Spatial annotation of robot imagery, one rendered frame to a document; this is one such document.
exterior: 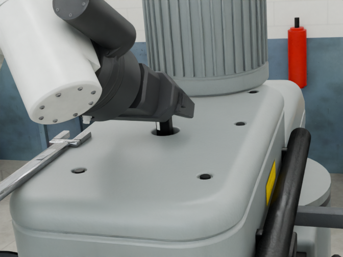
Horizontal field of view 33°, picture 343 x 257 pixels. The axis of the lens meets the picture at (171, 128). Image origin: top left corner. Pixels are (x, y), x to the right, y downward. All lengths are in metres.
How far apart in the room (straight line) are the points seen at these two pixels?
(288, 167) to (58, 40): 0.45
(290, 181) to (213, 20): 0.26
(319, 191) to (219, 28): 0.58
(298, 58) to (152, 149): 4.20
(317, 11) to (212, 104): 4.11
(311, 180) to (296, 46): 3.50
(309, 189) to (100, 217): 0.83
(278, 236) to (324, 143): 4.56
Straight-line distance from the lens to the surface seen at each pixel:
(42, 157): 0.69
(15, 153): 6.23
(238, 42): 0.89
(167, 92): 0.66
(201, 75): 0.89
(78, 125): 5.59
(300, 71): 4.90
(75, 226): 0.59
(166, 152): 0.68
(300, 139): 0.94
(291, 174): 0.82
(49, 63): 0.48
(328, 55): 4.99
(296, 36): 4.83
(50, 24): 0.50
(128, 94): 0.59
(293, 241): 0.90
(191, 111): 0.72
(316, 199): 1.31
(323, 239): 1.36
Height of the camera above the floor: 2.14
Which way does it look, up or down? 19 degrees down
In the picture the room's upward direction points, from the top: 5 degrees counter-clockwise
